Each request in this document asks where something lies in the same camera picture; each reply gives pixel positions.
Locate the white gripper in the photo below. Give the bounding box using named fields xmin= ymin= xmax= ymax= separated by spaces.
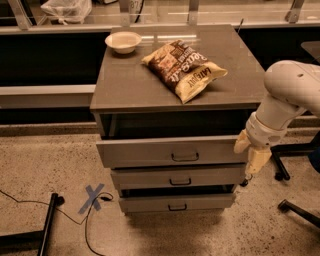
xmin=234 ymin=112 xmax=287 ymax=174

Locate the grey top drawer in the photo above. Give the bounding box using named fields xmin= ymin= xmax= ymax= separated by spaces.
xmin=97 ymin=135 xmax=247 ymax=168

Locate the grey drawer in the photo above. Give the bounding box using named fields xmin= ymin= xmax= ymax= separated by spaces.
xmin=97 ymin=135 xmax=247 ymax=168
xmin=111 ymin=164 xmax=245 ymax=190
xmin=119 ymin=193 xmax=235 ymax=213

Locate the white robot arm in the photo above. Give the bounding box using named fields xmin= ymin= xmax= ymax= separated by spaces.
xmin=234 ymin=60 xmax=320 ymax=174

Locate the grey middle drawer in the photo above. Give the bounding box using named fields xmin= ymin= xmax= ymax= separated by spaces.
xmin=111 ymin=164 xmax=245 ymax=190

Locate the grey drawer cabinet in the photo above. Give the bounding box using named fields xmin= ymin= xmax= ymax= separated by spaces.
xmin=90 ymin=25 xmax=265 ymax=199

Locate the grey bottom drawer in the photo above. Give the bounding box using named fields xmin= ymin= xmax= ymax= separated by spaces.
xmin=119 ymin=193 xmax=235 ymax=213

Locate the black stand leg right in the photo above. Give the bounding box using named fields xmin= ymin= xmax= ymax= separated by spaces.
xmin=271 ymin=148 xmax=290 ymax=181

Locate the black stand leg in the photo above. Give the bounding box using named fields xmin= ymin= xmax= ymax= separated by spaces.
xmin=0 ymin=193 xmax=64 ymax=256
xmin=271 ymin=148 xmax=290 ymax=181

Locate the black chair base leg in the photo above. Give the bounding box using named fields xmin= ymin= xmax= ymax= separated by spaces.
xmin=277 ymin=199 xmax=320 ymax=228

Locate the brown yellow chip bag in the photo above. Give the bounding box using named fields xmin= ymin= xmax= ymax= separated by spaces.
xmin=142 ymin=40 xmax=228 ymax=104

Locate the blue tape cross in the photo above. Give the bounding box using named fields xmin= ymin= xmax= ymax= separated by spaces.
xmin=78 ymin=183 xmax=104 ymax=214

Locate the white paper bowl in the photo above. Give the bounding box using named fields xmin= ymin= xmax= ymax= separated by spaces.
xmin=105 ymin=32 xmax=142 ymax=54

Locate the clear plastic bag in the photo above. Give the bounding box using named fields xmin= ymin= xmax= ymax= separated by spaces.
xmin=40 ymin=0 xmax=92 ymax=25

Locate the black stand leg left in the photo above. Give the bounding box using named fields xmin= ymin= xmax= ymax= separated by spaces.
xmin=0 ymin=193 xmax=64 ymax=256

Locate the black floor cable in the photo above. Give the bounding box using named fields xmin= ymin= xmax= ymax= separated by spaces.
xmin=0 ymin=189 xmax=115 ymax=256

